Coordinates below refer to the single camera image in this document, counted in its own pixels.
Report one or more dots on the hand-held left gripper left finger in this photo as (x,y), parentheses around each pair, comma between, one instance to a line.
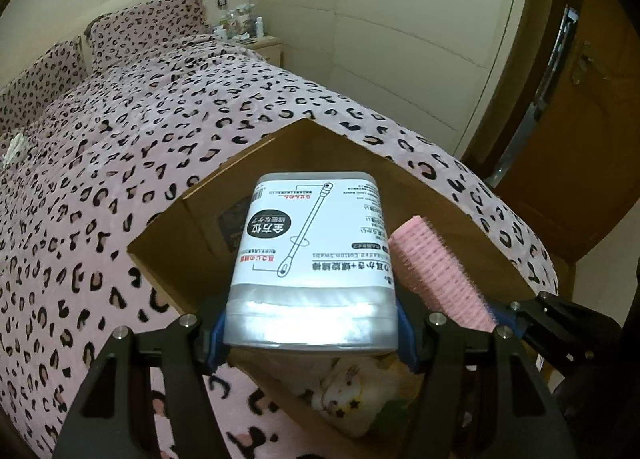
(217,341)

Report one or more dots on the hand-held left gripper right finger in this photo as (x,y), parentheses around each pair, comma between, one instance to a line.
(407,339)

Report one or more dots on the small white cloth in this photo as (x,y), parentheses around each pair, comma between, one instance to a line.
(15,148)

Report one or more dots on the cream built-in wardrobe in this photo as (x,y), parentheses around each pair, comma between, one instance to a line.
(400,39)

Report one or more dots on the group of toiletry bottles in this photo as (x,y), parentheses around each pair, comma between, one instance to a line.
(237,24)

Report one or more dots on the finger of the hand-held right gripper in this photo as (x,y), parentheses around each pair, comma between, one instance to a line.
(575,311)

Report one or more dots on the pink leopard print pillow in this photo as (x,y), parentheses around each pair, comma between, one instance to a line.
(40,76)
(150,29)

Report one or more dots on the pink hair roller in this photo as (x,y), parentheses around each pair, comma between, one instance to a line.
(435,264)

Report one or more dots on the pink leopard print blanket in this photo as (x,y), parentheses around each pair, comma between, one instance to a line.
(125,149)

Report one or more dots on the cream nightstand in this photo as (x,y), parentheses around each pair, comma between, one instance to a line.
(267,49)

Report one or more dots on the brown cardboard box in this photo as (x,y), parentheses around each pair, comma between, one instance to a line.
(200,219)

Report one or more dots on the white printed plush toy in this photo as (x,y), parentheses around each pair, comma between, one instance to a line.
(345,394)

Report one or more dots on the clear cotton swab box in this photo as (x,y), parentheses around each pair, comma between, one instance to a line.
(312,264)

